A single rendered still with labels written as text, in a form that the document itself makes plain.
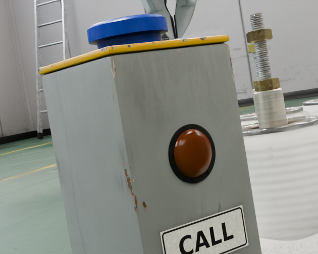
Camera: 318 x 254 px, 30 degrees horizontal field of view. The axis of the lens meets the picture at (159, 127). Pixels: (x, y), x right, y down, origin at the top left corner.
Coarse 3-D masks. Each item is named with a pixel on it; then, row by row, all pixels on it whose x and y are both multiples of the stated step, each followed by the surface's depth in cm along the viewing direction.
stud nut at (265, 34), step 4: (248, 32) 45; (252, 32) 45; (256, 32) 45; (260, 32) 45; (264, 32) 45; (268, 32) 45; (248, 36) 46; (252, 36) 45; (256, 36) 45; (260, 36) 45; (264, 36) 45; (268, 36) 45; (272, 36) 45; (248, 40) 46; (252, 40) 45; (256, 40) 45; (260, 40) 45
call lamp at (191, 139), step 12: (192, 132) 27; (180, 144) 26; (192, 144) 27; (204, 144) 27; (180, 156) 26; (192, 156) 27; (204, 156) 27; (180, 168) 26; (192, 168) 27; (204, 168) 27
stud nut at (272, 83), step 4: (260, 80) 45; (264, 80) 45; (268, 80) 45; (272, 80) 45; (276, 80) 45; (256, 84) 46; (260, 84) 45; (264, 84) 45; (268, 84) 45; (272, 84) 45; (276, 84) 45; (256, 88) 46; (260, 88) 45; (264, 88) 45; (268, 88) 45; (272, 88) 45; (276, 88) 45
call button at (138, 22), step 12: (96, 24) 28; (108, 24) 28; (120, 24) 28; (132, 24) 28; (144, 24) 28; (156, 24) 28; (96, 36) 28; (108, 36) 28; (120, 36) 28; (132, 36) 28; (144, 36) 28; (156, 36) 29
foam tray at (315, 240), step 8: (264, 240) 41; (272, 240) 41; (296, 240) 40; (304, 240) 39; (312, 240) 39; (264, 248) 39; (272, 248) 39; (280, 248) 38; (288, 248) 38; (296, 248) 38; (304, 248) 37; (312, 248) 37
